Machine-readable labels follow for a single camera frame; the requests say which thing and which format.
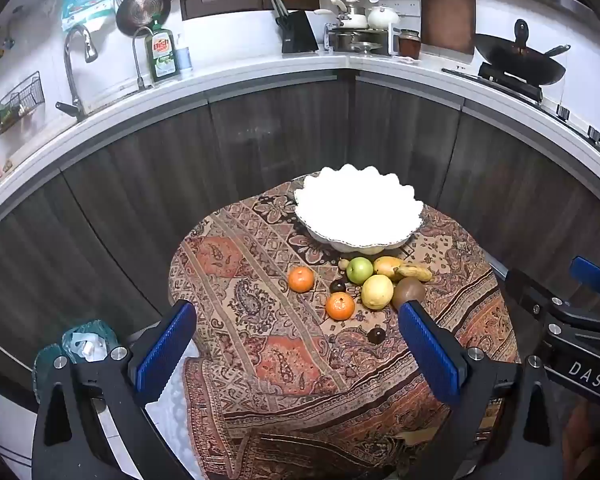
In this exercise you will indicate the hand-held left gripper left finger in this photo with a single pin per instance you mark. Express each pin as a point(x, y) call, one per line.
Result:
point(165, 347)

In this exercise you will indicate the white round pot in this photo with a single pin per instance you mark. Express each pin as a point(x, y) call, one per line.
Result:
point(382, 17)

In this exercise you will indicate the orange tangerine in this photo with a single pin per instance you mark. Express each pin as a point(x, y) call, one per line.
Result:
point(300, 279)
point(340, 306)

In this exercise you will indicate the green apple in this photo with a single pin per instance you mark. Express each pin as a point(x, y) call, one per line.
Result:
point(360, 270)

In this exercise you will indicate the yellow banana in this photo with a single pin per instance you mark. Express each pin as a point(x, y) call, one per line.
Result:
point(414, 272)

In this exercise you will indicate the hanging copper pan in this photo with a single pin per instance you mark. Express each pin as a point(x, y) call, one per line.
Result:
point(142, 12)

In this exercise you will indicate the brown kiwi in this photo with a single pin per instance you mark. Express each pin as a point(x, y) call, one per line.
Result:
point(408, 291)

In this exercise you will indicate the yellow orange mango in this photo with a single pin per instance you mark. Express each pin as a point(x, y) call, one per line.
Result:
point(387, 266)

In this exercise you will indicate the paisley patterned tablecloth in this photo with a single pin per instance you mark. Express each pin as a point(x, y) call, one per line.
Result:
point(260, 310)

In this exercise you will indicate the yellow lemon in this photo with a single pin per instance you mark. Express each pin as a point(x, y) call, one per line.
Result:
point(377, 291)

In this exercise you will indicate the brown wooden cutting board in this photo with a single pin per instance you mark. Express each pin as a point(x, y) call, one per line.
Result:
point(447, 15)

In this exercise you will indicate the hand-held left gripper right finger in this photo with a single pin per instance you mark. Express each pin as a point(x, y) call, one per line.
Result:
point(430, 355)

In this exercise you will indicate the white lidded pot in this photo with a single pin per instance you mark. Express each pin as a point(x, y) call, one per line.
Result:
point(352, 17)

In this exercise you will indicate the black knife block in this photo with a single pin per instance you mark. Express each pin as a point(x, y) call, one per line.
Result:
point(297, 32)

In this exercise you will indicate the green dish soap bottle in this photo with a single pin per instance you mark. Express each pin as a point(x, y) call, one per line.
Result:
point(161, 55)

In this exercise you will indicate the black wok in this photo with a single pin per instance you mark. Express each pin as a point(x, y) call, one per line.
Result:
point(520, 62)

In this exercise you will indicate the dark purple plum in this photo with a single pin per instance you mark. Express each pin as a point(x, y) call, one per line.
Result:
point(376, 335)
point(337, 286)

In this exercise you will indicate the thin chrome faucet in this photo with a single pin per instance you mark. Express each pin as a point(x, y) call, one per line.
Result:
point(137, 60)

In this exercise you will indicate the white scalloped bowl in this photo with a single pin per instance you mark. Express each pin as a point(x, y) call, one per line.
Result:
point(355, 205)

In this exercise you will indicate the black gas stove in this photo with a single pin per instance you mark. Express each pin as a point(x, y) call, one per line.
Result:
point(515, 85)

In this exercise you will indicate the dark wood base cabinets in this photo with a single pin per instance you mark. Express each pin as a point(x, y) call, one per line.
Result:
point(280, 130)

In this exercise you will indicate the small clear bottle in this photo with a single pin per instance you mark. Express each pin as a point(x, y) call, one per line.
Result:
point(183, 57)

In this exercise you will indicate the teal plastic packet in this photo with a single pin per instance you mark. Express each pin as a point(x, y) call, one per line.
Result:
point(87, 2)

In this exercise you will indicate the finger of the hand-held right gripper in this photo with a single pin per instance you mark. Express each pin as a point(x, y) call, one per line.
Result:
point(592, 272)
point(540, 295)

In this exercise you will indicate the metal pot rack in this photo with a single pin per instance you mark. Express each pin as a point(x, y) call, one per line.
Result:
point(360, 41)

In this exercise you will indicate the glass jar with lid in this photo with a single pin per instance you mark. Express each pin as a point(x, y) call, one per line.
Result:
point(409, 45)

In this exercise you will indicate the white kitchen countertop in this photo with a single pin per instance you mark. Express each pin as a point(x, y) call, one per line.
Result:
point(260, 72)

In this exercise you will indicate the chrome kitchen faucet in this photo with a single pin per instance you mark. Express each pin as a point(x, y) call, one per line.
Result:
point(70, 70)

